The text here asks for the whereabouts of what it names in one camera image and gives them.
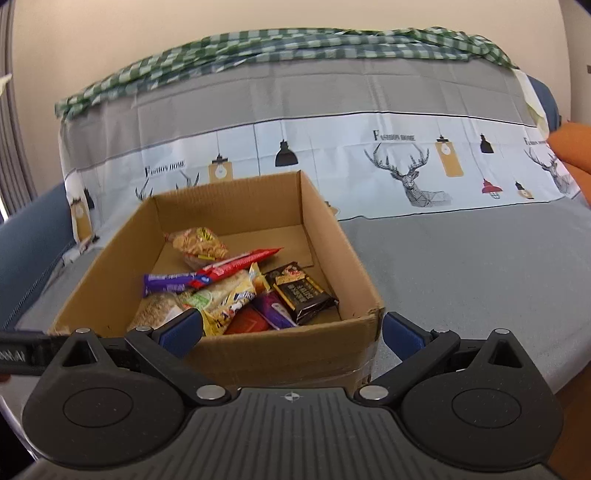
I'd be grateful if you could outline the white green rice cracker packet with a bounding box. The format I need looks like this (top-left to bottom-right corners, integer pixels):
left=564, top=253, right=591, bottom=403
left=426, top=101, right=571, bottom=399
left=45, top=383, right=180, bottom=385
left=180, top=281, right=218, bottom=310

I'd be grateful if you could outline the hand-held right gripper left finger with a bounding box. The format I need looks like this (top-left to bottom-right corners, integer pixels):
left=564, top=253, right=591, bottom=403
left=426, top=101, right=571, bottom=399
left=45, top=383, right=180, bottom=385
left=48, top=308, right=232, bottom=409

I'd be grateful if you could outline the dark brown snack packet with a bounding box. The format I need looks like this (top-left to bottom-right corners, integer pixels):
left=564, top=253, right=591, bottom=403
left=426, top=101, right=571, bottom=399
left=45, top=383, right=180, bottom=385
left=265, top=261, right=339, bottom=325

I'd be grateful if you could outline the blue sofa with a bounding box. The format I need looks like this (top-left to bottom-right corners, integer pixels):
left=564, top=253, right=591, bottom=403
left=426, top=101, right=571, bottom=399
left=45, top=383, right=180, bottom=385
left=0, top=74, right=561, bottom=333

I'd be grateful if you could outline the purple white snack pouch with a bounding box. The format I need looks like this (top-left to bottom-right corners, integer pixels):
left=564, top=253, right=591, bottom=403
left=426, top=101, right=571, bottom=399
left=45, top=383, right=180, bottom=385
left=252, top=292, right=298, bottom=330

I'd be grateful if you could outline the clear bag of round crackers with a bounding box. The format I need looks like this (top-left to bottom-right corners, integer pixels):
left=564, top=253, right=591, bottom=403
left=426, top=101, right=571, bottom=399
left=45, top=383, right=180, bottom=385
left=165, top=226, right=230, bottom=268

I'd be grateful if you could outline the red yellow snack packet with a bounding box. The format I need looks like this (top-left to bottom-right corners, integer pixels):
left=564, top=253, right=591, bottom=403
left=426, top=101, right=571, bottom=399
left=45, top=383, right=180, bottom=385
left=224, top=308, right=273, bottom=335

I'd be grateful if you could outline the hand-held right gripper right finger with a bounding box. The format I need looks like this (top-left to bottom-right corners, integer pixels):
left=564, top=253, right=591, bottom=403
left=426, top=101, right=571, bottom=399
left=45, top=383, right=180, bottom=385
left=353, top=311, right=536, bottom=409

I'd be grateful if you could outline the brown cardboard box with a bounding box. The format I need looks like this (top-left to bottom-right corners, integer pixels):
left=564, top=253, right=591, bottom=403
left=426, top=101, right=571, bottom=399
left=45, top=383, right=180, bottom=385
left=48, top=170, right=386, bottom=388

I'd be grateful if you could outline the green checked cloth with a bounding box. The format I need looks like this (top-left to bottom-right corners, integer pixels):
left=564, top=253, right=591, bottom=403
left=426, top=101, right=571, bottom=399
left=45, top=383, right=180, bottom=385
left=54, top=27, right=518, bottom=121

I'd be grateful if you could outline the long red snack packet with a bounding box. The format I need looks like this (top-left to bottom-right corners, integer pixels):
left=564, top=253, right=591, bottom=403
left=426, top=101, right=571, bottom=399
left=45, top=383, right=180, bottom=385
left=194, top=247, right=284, bottom=284

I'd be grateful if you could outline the purple candy bar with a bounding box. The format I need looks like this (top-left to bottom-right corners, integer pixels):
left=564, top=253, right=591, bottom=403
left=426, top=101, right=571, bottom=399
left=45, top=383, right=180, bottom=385
left=143, top=271, right=204, bottom=297

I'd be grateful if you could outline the orange cushion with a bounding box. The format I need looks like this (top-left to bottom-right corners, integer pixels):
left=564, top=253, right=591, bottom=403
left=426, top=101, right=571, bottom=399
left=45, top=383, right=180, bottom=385
left=549, top=121, right=591, bottom=204

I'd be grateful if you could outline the clear packet of nuts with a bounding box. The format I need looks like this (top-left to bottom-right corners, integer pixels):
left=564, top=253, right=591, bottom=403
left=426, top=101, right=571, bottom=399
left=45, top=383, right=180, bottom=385
left=127, top=292, right=185, bottom=332

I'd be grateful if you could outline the grey curtain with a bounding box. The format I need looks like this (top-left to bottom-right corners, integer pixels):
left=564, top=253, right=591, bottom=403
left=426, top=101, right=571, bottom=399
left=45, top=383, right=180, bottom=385
left=0, top=4, right=38, bottom=217

